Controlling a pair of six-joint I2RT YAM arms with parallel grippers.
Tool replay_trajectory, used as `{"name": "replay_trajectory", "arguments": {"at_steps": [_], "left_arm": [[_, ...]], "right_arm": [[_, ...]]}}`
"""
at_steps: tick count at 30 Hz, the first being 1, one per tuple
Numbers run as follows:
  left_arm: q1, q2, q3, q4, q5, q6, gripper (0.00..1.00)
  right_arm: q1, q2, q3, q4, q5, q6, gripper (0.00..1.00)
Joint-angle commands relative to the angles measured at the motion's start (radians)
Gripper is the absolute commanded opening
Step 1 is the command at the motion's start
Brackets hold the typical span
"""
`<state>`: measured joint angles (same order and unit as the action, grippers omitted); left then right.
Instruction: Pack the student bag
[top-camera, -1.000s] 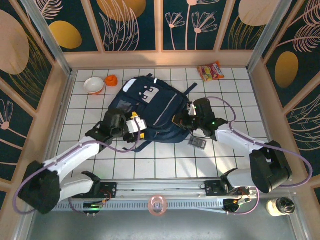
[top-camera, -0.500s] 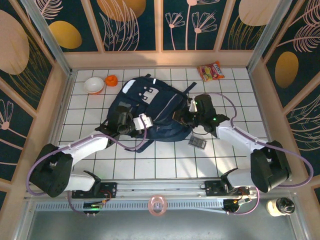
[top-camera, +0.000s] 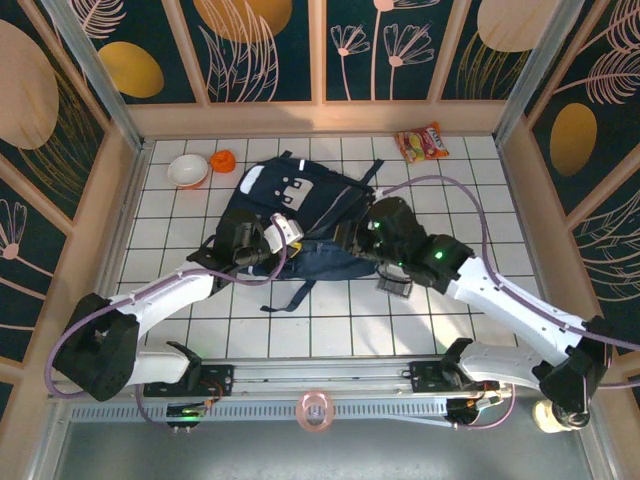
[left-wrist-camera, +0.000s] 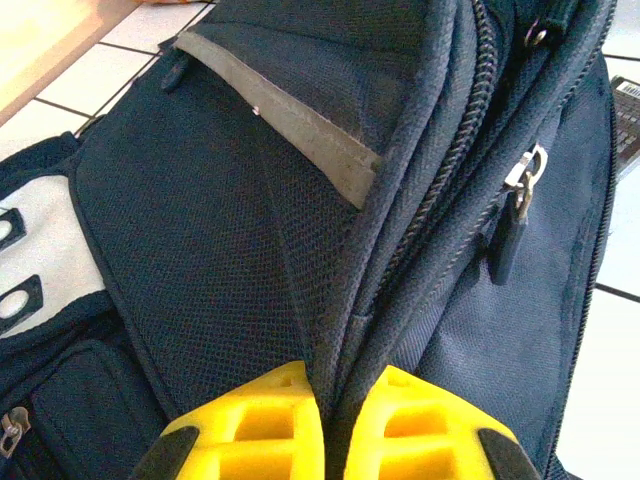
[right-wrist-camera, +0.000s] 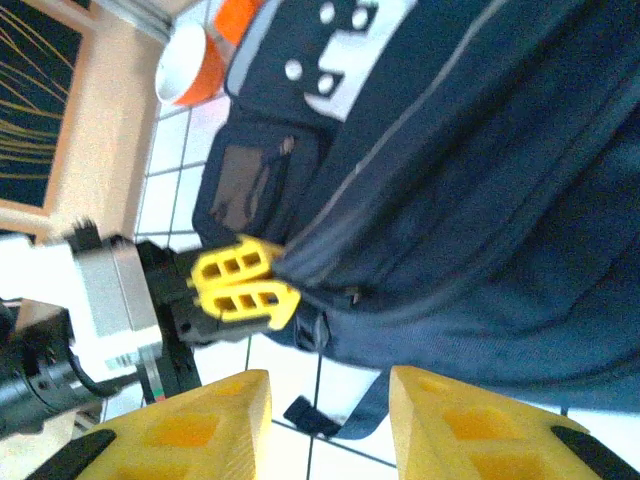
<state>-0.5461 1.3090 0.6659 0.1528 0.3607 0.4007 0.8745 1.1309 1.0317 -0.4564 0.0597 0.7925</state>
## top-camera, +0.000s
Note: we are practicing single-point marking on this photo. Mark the black controller board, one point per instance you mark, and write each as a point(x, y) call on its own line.
point(185, 414)
point(467, 412)

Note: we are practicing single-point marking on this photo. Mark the navy blue backpack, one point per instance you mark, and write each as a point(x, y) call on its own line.
point(305, 200)

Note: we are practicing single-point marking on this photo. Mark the white bottle black cap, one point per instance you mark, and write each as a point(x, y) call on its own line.
point(545, 417)

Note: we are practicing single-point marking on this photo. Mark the aluminium corner post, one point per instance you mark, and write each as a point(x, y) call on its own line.
point(535, 70)
point(100, 80)

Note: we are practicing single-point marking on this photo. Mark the pink tape roll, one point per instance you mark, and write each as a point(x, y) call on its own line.
point(315, 410)

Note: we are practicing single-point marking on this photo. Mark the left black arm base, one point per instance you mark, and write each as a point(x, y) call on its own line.
point(220, 380)

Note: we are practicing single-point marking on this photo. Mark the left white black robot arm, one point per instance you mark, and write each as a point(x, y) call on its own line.
point(160, 297)

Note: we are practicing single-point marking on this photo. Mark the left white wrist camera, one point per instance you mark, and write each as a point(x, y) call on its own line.
point(295, 232)

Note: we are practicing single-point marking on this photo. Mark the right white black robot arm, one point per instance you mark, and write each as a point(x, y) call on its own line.
point(510, 310)

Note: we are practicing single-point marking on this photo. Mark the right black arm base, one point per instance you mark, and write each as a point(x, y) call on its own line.
point(425, 375)

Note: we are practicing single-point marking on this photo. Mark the orange snack bag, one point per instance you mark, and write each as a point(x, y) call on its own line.
point(421, 142)

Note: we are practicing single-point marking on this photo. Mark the white orange bowl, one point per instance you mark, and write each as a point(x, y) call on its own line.
point(188, 171)

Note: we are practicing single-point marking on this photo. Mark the aluminium rail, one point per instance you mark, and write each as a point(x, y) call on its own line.
point(325, 372)

